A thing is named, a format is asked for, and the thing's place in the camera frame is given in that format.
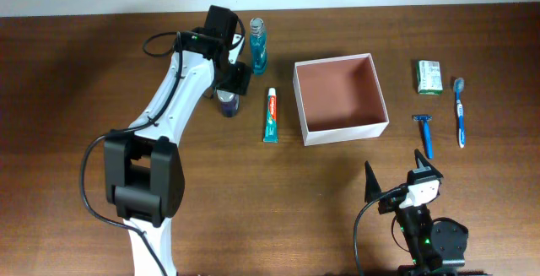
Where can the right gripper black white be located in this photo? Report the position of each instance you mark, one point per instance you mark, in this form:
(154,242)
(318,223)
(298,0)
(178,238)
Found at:
(374,188)

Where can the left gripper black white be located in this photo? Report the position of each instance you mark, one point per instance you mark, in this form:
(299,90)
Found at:
(240,81)

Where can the clear spray bottle purple liquid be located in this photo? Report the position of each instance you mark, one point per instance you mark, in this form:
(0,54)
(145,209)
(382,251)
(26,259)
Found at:
(229,103)

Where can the teal mouthwash bottle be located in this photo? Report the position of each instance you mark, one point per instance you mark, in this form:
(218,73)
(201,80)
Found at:
(258,45)

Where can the blue disposable razor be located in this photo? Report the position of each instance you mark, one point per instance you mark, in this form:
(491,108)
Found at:
(423,121)

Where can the green white soap box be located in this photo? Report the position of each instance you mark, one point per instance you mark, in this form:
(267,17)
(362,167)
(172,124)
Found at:
(429,77)

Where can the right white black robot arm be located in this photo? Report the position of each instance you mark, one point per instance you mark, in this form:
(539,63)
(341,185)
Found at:
(436,246)

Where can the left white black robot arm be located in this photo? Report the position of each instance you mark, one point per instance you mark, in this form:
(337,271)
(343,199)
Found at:
(143,172)

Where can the teal red toothpaste tube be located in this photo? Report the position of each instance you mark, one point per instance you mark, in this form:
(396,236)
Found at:
(271,127)

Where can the white open cardboard box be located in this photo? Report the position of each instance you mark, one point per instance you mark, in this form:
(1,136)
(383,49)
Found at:
(339,99)

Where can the blue white toothbrush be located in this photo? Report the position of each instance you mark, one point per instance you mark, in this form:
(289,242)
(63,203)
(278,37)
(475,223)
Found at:
(458,87)

